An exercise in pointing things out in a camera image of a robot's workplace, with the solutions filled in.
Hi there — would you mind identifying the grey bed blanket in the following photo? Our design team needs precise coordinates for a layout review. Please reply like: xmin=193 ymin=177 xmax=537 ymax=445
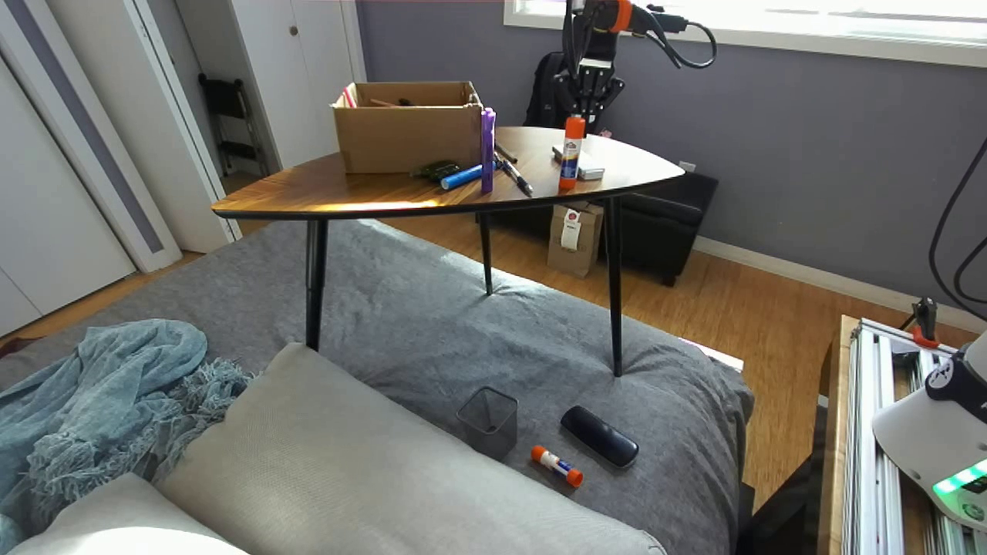
xmin=0 ymin=223 xmax=752 ymax=555

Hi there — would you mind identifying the aluminium frame stand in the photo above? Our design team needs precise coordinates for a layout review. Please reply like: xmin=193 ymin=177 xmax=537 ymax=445
xmin=817 ymin=317 xmax=987 ymax=555

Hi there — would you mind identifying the cardboard box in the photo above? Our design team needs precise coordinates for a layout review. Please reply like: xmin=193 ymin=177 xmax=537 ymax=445
xmin=334 ymin=80 xmax=484 ymax=171

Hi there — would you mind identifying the wooden side table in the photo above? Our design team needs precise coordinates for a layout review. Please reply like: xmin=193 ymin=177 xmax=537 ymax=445
xmin=213 ymin=127 xmax=683 ymax=372

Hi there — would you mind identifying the purple marker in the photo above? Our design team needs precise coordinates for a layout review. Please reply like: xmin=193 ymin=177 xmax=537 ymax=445
xmin=478 ymin=108 xmax=496 ymax=195

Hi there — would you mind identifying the black case on bed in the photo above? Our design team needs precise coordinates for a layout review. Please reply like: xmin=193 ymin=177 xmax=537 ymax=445
xmin=562 ymin=407 xmax=640 ymax=468

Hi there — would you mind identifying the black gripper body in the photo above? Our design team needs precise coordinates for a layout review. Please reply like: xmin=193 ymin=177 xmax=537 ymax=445
xmin=574 ymin=59 xmax=622 ymax=112

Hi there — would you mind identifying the dark glass cup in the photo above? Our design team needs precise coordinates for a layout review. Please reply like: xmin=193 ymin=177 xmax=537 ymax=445
xmin=460 ymin=386 xmax=519 ymax=457

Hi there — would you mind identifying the brown paper bag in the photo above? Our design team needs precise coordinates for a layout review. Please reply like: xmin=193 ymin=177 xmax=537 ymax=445
xmin=549 ymin=204 xmax=605 ymax=278

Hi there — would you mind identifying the blue marker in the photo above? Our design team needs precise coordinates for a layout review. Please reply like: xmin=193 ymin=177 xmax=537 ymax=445
xmin=438 ymin=162 xmax=483 ymax=190

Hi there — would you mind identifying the small glue stick on bed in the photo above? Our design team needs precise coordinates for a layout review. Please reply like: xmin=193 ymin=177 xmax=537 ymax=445
xmin=532 ymin=445 xmax=582 ymax=490

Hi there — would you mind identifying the upright glue stick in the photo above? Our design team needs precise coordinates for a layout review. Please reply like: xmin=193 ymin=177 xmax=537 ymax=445
xmin=560 ymin=113 xmax=587 ymax=190

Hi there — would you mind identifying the teal throw blanket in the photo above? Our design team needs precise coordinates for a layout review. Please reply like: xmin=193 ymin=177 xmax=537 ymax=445
xmin=0 ymin=317 xmax=249 ymax=553

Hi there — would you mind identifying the light grey pillow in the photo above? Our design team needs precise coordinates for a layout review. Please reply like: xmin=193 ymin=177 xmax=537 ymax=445
xmin=8 ymin=474 xmax=247 ymax=555

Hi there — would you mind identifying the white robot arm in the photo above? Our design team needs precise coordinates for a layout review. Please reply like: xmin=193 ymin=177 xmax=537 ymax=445
xmin=562 ymin=0 xmax=719 ymax=129

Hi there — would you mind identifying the white remote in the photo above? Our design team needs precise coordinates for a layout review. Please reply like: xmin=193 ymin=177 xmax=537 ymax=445
xmin=578 ymin=167 xmax=605 ymax=182

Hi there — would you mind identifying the black ottoman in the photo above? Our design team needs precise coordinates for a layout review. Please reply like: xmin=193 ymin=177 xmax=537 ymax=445
xmin=488 ymin=171 xmax=719 ymax=287

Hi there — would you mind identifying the black pen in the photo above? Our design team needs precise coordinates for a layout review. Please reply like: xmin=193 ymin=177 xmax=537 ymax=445
xmin=495 ymin=152 xmax=534 ymax=196

